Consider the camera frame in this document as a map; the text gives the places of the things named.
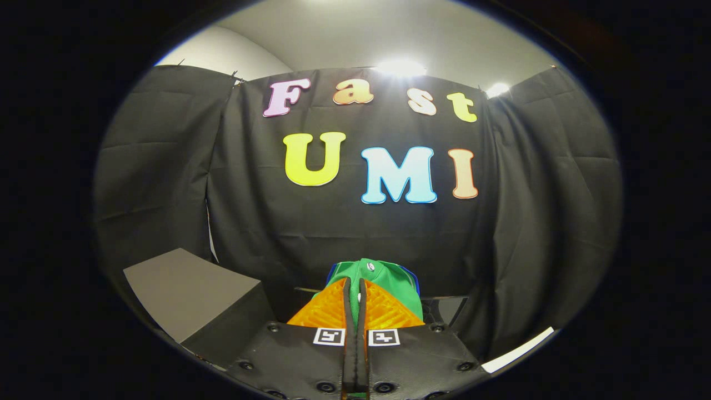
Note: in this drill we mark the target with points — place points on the green polo shirt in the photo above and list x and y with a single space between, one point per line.
389 280

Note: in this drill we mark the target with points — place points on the dark cabinet with beige door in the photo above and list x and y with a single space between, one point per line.
189 289

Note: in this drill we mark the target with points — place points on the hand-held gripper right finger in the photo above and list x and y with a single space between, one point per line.
422 361

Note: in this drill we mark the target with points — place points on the ceiling light above backdrop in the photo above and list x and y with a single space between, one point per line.
400 68

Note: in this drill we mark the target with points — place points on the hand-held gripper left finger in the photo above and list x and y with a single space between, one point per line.
294 361

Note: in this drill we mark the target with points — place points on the small ceiling light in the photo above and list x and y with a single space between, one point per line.
497 90

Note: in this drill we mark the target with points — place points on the white flat board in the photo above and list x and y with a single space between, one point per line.
516 350

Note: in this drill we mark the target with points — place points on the black backdrop cloth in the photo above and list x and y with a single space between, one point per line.
333 233

